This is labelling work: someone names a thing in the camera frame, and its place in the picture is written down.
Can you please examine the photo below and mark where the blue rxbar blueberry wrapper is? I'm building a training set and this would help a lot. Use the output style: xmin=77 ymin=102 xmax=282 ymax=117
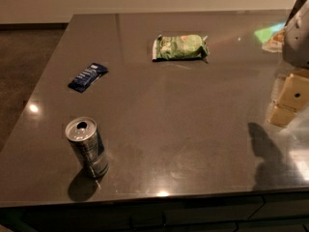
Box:
xmin=68 ymin=63 xmax=108 ymax=93

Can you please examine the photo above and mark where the silver redbull can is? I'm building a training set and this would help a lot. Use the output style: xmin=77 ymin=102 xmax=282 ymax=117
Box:
xmin=65 ymin=117 xmax=108 ymax=179

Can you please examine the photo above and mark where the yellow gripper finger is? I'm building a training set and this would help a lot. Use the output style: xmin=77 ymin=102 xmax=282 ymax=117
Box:
xmin=278 ymin=69 xmax=309 ymax=112
xmin=267 ymin=105 xmax=296 ymax=128

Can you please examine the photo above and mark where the green chip bag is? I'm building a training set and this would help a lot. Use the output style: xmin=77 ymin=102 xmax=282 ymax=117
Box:
xmin=153 ymin=35 xmax=209 ymax=61

